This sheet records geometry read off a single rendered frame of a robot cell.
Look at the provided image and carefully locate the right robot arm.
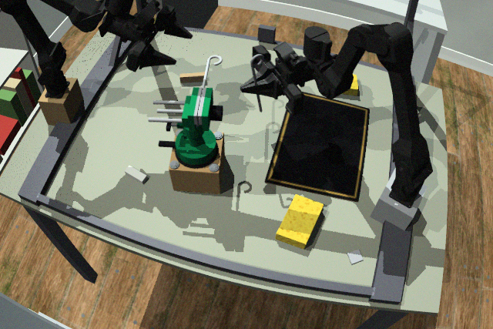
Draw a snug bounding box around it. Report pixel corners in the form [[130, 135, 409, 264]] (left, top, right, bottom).
[[0, 0, 160, 99]]

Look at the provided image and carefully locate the black rectangular mat with tan border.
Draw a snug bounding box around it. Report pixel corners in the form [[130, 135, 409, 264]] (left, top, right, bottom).
[[265, 92, 370, 202]]

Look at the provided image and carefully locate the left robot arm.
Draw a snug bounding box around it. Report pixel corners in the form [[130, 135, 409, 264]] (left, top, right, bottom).
[[273, 22, 433, 208]]

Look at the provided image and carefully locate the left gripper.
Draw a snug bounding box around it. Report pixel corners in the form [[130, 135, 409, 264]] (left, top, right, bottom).
[[240, 45, 310, 116]]

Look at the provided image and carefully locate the yellow sponge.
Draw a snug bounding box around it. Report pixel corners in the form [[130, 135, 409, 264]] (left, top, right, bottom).
[[275, 194, 324, 249], [342, 74, 358, 96]]

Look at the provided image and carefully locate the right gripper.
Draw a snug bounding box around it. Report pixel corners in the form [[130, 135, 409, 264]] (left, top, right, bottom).
[[119, 5, 193, 72]]

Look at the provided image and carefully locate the brown wooden block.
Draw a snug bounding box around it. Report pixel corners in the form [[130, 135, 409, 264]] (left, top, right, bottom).
[[169, 133, 225, 194]]

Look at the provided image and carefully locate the white rectangular block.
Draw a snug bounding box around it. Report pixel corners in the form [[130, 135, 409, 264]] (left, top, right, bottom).
[[125, 166, 147, 184]]

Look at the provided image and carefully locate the small tan rectangular block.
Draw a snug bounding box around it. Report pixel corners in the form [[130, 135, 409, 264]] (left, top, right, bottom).
[[179, 72, 205, 83]]

